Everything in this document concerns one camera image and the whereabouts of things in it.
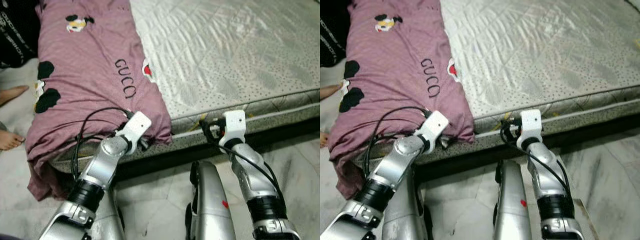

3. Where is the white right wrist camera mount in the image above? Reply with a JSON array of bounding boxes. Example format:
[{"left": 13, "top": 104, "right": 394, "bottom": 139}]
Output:
[
  {"left": 220, "top": 110, "right": 247, "bottom": 146},
  {"left": 520, "top": 109, "right": 544, "bottom": 144}
]

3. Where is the white quilted mattress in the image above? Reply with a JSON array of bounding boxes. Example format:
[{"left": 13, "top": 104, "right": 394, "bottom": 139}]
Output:
[
  {"left": 50, "top": 0, "right": 321, "bottom": 174},
  {"left": 350, "top": 0, "right": 640, "bottom": 167}
]

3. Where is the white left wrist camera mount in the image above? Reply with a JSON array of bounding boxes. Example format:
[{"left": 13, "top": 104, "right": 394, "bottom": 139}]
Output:
[
  {"left": 417, "top": 110, "right": 450, "bottom": 146},
  {"left": 120, "top": 111, "right": 153, "bottom": 146}
]

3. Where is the silver robot leg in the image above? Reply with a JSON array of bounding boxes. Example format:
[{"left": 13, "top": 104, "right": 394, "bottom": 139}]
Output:
[
  {"left": 87, "top": 184, "right": 126, "bottom": 240},
  {"left": 186, "top": 160, "right": 237, "bottom": 240},
  {"left": 382, "top": 170, "right": 426, "bottom": 240},
  {"left": 492, "top": 160, "right": 534, "bottom": 240}
]

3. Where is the silver robot left leg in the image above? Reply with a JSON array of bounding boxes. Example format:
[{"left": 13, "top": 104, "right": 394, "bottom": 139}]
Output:
[
  {"left": 87, "top": 184, "right": 126, "bottom": 240},
  {"left": 382, "top": 170, "right": 426, "bottom": 240}
]

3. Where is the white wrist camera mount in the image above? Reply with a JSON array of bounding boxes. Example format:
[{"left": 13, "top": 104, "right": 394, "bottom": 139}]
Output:
[
  {"left": 520, "top": 109, "right": 544, "bottom": 144},
  {"left": 220, "top": 110, "right": 247, "bottom": 146},
  {"left": 120, "top": 111, "right": 153, "bottom": 146},
  {"left": 417, "top": 110, "right": 450, "bottom": 146}
]

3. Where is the black printed garment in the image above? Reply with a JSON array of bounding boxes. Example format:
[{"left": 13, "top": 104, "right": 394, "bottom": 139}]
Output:
[
  {"left": 0, "top": 0, "right": 42, "bottom": 69},
  {"left": 320, "top": 0, "right": 354, "bottom": 68}
]

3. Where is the pink printed blanket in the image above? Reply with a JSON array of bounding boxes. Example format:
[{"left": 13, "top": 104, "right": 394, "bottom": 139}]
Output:
[
  {"left": 25, "top": 0, "right": 174, "bottom": 202},
  {"left": 327, "top": 0, "right": 476, "bottom": 199}
]

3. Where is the silver robot right leg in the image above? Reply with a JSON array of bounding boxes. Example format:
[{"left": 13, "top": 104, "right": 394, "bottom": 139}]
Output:
[
  {"left": 492, "top": 160, "right": 534, "bottom": 240},
  {"left": 186, "top": 160, "right": 237, "bottom": 240}
]

